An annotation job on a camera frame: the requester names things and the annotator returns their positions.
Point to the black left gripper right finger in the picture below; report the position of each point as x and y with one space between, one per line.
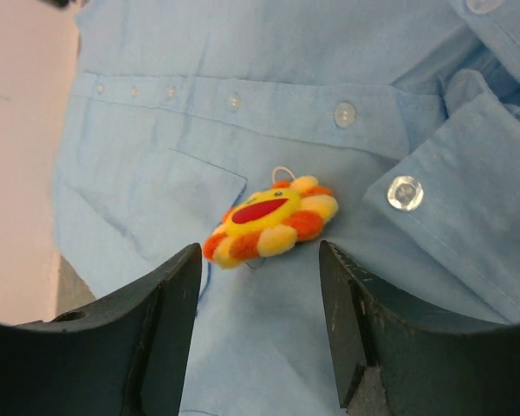
395 354

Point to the light blue button shirt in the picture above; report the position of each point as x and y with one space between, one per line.
408 110

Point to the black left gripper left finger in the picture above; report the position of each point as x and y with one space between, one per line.
123 354

